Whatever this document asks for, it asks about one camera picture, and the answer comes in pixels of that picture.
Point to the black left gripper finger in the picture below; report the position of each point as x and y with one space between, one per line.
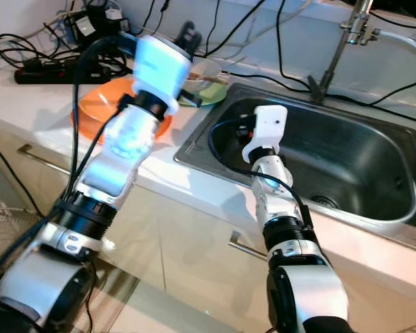
188 38

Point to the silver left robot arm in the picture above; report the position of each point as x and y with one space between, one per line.
128 149

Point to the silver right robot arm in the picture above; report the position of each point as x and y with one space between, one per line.
274 187

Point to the white kitchen base cabinet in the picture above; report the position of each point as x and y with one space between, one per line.
187 229

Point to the small white bowl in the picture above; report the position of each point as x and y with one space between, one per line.
204 69

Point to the green plate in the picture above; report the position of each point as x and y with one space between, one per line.
211 97

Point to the black charger with white label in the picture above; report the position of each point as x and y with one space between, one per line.
90 28

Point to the sink drain strainer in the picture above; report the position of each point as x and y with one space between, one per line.
324 201

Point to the stainless steel sink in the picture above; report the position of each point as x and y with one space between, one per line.
353 152

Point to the chrome faucet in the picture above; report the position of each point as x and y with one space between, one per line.
340 52

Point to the black power strip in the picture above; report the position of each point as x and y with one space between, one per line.
55 73

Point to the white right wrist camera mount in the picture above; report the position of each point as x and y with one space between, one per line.
270 125

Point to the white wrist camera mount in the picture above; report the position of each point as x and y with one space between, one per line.
159 66
270 125

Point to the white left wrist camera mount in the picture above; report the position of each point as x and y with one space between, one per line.
159 66

